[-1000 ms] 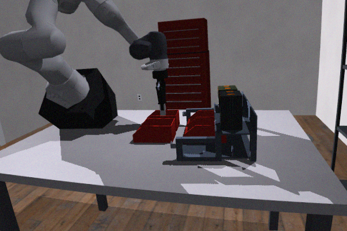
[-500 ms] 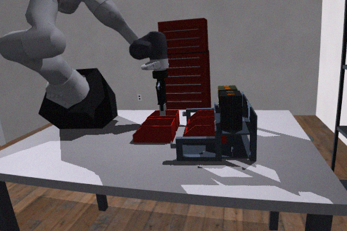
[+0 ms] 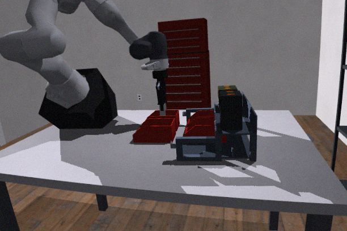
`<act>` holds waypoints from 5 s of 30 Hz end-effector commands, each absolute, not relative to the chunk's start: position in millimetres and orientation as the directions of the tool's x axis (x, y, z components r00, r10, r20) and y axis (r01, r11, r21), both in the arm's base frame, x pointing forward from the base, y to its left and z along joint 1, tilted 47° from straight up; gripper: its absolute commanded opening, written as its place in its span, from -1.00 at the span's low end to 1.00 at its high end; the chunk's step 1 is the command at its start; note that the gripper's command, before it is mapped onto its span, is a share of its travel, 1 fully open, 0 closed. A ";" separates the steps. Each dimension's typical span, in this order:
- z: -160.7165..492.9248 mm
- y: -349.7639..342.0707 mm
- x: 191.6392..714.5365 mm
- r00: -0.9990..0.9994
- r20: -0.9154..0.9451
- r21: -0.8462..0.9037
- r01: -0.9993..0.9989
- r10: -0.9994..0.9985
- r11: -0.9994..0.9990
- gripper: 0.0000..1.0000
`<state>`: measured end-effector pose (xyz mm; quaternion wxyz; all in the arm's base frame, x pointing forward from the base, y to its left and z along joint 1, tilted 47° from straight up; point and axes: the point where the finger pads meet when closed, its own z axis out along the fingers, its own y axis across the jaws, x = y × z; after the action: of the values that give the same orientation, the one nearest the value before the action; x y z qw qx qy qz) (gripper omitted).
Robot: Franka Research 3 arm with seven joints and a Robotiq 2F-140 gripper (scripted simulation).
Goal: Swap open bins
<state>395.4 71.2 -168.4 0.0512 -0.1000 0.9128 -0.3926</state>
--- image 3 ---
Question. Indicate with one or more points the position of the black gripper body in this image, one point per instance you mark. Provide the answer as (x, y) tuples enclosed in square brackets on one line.
[(160, 75)]

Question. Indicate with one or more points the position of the red bin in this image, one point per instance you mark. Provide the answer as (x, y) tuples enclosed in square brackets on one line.
[(156, 130), (201, 114), (169, 114), (202, 127)]

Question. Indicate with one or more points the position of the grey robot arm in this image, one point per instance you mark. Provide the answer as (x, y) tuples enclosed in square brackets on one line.
[(39, 47)]

